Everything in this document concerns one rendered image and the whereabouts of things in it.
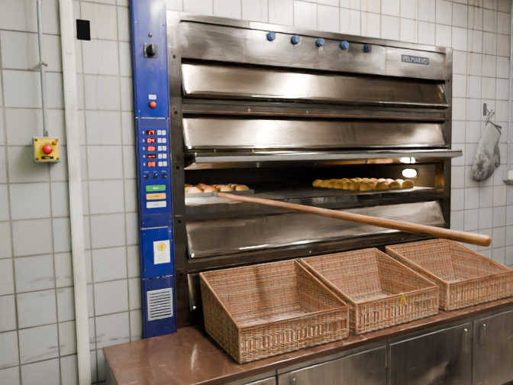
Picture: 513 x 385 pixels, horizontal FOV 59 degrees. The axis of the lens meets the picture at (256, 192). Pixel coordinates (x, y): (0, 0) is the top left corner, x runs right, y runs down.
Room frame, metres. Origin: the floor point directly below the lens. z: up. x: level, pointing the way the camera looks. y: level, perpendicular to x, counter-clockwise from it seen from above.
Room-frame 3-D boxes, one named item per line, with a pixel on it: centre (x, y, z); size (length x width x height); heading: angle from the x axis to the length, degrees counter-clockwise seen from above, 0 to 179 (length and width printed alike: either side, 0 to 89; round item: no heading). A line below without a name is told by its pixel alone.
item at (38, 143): (1.87, 0.86, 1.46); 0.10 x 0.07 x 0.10; 117
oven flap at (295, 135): (2.60, -0.45, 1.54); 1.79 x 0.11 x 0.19; 117
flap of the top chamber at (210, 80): (2.60, -0.45, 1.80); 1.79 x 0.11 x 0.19; 117
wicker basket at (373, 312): (2.36, -0.58, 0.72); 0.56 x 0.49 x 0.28; 118
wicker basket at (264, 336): (2.09, -0.06, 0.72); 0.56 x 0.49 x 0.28; 116
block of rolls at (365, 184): (3.26, -0.76, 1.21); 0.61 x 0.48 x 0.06; 27
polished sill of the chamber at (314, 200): (2.62, -0.44, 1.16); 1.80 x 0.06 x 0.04; 117
